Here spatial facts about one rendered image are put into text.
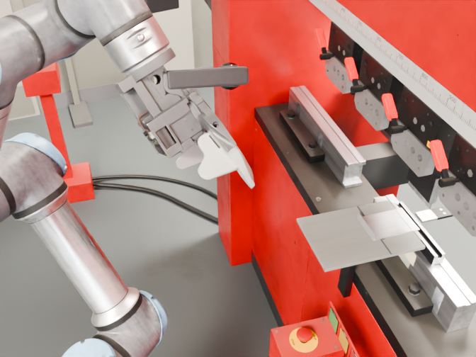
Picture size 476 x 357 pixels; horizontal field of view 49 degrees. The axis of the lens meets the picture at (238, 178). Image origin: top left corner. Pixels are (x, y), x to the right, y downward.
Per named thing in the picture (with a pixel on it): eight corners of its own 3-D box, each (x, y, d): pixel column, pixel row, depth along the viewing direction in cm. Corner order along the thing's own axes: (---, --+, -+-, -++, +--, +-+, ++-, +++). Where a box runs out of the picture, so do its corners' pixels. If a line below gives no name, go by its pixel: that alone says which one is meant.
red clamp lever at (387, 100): (382, 93, 120) (393, 133, 118) (397, 91, 121) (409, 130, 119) (378, 95, 122) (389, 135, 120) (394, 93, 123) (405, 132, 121)
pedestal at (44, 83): (48, 185, 303) (9, 52, 251) (92, 178, 308) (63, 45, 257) (48, 207, 288) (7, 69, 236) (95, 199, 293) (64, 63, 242)
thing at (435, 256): (389, 211, 140) (392, 202, 138) (399, 209, 141) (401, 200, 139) (431, 265, 125) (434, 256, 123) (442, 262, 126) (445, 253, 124)
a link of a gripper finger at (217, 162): (224, 209, 66) (181, 156, 68) (261, 182, 67) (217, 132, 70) (222, 200, 63) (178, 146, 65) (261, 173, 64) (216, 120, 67)
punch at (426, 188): (404, 185, 132) (412, 154, 126) (411, 183, 132) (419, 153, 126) (426, 210, 124) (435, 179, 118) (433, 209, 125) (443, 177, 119)
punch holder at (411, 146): (389, 145, 129) (401, 85, 118) (419, 139, 131) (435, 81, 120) (422, 181, 117) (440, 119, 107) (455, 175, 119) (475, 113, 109)
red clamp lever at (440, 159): (430, 139, 105) (443, 186, 103) (448, 137, 106) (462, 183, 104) (425, 142, 107) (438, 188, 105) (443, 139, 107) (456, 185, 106)
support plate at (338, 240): (296, 221, 134) (296, 218, 134) (387, 202, 140) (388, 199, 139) (324, 272, 121) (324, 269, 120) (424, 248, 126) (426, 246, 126)
